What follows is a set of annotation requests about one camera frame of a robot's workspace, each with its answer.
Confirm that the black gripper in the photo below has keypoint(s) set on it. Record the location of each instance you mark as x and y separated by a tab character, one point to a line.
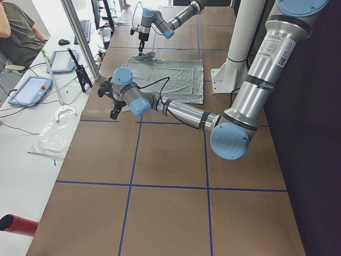
118	103
142	37

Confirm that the navy white striped polo shirt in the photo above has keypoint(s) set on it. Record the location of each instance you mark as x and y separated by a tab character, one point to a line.
181	80

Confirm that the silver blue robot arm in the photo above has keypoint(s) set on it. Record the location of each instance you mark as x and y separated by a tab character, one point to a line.
231	131
167	29

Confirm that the black keyboard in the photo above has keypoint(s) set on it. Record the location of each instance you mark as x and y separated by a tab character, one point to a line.
86	28

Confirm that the clear plastic bag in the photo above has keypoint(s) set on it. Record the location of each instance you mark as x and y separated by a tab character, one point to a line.
55	138

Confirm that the far blue teach pendant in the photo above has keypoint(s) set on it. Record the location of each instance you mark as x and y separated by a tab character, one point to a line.
61	62

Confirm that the blue teach pendant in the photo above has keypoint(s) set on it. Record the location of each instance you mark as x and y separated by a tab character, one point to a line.
61	62
31	92

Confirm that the black computer mouse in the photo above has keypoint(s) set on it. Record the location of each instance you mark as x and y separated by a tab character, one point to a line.
63	42

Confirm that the near blue teach pendant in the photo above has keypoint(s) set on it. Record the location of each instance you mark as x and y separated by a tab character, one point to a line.
31	92

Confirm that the silver reacher grabber stick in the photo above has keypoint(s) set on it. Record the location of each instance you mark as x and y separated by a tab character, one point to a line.
63	108

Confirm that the seated person in olive shirt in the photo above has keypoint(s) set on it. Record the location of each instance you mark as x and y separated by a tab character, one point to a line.
21	41

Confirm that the red cylinder tube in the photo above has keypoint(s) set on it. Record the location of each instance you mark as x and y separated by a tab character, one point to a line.
18	225

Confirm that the wrist black camera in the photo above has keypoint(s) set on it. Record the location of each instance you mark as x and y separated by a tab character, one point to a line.
135	29
106	89

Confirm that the black tripod camera stand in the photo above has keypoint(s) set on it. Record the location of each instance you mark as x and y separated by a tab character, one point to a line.
81	73

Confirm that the aluminium frame post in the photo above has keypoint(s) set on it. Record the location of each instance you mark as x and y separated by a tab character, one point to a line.
76	28

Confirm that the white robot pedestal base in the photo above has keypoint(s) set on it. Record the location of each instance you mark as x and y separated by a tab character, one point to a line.
231	74

